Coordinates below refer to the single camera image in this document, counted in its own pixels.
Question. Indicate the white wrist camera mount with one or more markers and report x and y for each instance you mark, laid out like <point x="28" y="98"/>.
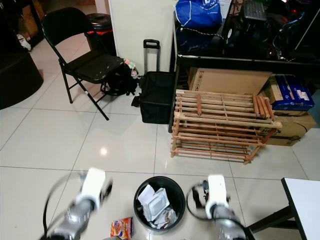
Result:
<point x="217" y="190"/>
<point x="95" y="187"/>

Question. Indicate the black bin with red band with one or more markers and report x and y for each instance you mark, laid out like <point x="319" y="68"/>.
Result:
<point x="99" y="22"/>

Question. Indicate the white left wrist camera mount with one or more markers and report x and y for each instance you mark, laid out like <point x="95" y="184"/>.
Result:
<point x="95" y="187"/>

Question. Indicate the black keyboard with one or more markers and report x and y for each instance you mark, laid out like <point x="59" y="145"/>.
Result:
<point x="255" y="10"/>

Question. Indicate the wooden slatted rack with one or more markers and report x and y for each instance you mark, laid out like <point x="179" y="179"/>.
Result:
<point x="220" y="112"/>

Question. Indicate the blue plastic bag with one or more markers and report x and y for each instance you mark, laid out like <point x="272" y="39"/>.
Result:
<point x="197" y="14"/>

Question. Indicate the black trolley bag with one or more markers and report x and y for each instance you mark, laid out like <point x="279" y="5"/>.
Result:
<point x="157" y="97"/>

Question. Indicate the black backpack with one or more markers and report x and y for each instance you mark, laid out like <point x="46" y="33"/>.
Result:
<point x="120" y="82"/>

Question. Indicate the black round rubbish bin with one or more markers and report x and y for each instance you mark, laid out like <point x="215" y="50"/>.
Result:
<point x="177" y="195"/>

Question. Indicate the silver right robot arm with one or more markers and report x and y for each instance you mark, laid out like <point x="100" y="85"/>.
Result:
<point x="230" y="225"/>

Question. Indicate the black folding chair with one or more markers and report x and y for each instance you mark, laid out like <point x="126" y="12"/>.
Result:
<point x="95" y="67"/>

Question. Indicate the white table with black legs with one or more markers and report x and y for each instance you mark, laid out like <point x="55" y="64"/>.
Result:
<point x="305" y="205"/>

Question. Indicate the black desk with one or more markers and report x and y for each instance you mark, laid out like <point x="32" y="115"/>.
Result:
<point x="225" y="62"/>

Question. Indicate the printed brown cardboard box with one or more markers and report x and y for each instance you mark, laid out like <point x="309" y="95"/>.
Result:
<point x="295" y="130"/>

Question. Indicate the white paper box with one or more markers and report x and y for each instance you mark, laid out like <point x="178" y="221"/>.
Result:
<point x="155" y="205"/>

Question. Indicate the pink white plush charm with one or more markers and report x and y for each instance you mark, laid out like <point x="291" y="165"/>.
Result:
<point x="130" y="67"/>

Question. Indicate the red snack packet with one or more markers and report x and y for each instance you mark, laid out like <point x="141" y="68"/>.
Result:
<point x="122" y="227"/>

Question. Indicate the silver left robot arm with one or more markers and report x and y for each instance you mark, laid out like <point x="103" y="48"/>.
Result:
<point x="75" y="220"/>

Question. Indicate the blue printed carton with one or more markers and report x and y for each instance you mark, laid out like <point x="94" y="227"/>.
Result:
<point x="292" y="92"/>

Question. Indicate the plain brown cardboard box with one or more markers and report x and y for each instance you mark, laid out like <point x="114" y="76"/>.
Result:
<point x="230" y="81"/>

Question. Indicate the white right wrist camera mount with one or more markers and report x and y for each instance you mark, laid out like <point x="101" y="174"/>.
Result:
<point x="217" y="190"/>

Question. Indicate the black round ottoman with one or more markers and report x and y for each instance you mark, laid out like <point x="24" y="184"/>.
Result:
<point x="17" y="80"/>

